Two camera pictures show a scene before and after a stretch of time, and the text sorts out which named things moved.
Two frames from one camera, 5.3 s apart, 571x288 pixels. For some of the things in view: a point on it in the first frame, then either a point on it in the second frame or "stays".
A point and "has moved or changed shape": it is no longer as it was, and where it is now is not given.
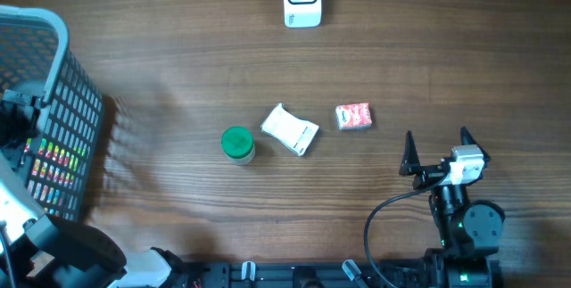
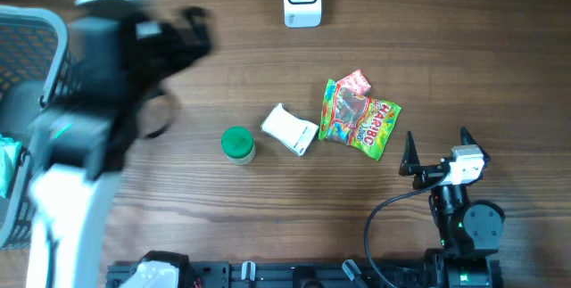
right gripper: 410,165 stays
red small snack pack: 353,116 -> 357,82
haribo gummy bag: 55,173 has moved or changed shape
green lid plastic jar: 237,144 stays
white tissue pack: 295,133 stays
